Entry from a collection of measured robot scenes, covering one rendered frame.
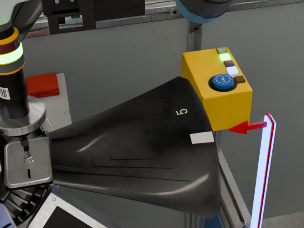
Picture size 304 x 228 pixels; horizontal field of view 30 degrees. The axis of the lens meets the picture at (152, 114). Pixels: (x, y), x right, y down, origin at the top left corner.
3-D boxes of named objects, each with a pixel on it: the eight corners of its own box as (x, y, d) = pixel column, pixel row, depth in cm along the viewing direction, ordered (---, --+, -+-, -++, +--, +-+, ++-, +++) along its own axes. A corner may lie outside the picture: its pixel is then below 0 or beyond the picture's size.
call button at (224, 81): (209, 81, 110) (210, 73, 109) (229, 78, 111) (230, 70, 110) (215, 93, 107) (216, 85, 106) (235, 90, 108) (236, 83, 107)
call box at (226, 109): (181, 92, 124) (181, 51, 117) (225, 85, 126) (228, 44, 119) (201, 139, 112) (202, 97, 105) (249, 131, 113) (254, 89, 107)
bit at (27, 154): (31, 162, 77) (25, 133, 74) (23, 162, 77) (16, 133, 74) (33, 157, 78) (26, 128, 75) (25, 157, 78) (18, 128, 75)
